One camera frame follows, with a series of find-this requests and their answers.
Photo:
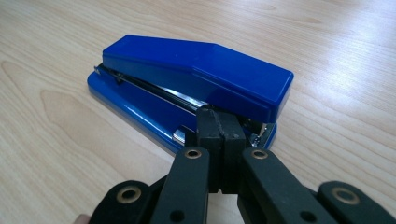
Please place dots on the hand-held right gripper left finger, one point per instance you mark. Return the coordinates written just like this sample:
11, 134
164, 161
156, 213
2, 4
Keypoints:
209, 137

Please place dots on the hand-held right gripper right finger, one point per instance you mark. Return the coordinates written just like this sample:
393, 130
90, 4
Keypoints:
233, 146

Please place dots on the blue stapler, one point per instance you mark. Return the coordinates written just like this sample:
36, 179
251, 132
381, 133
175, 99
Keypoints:
199, 81

